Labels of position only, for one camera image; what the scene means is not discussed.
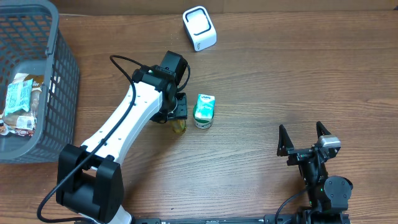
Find teal snack packet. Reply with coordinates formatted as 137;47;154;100
4;79;33;116

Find yellow liquid bottle silver cap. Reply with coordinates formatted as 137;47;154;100
170;119;186;134

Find brown snack bag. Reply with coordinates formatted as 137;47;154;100
1;73;44;137

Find green lid white jar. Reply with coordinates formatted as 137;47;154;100
193;105;215;129

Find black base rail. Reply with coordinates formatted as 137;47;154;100
132;214;351;224

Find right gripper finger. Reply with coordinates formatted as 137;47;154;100
277;124;294;156
316;121;331;138

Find teal tissue pack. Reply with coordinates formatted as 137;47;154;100
194;94;215;121

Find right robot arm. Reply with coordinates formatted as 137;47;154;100
274;121;353;224

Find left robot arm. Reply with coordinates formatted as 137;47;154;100
52;51;190;223

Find grey plastic mesh basket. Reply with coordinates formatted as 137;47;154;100
1;1;80;164

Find white barcode scanner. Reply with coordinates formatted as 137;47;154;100
182;6;217;52

